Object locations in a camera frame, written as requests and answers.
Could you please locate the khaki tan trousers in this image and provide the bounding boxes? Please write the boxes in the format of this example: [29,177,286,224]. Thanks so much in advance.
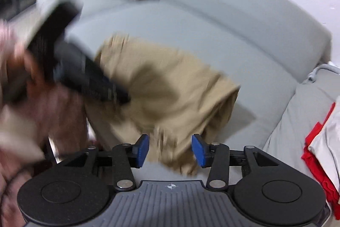
[85,34,240,176]

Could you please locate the person's left hand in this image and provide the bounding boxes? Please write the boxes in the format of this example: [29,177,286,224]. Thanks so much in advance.
[1,20,59,114]

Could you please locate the red and white clothing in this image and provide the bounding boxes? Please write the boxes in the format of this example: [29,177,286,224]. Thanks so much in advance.
[301,99,339,220]

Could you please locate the white charging cable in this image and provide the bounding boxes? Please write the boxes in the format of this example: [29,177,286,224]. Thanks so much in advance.
[306,63,340,84]

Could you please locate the grey fabric sofa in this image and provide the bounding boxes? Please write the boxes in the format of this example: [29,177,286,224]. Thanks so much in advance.
[34,0,340,190]

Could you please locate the pink fluffy garment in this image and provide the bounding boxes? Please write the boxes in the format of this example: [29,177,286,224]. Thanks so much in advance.
[0,78,91,227]

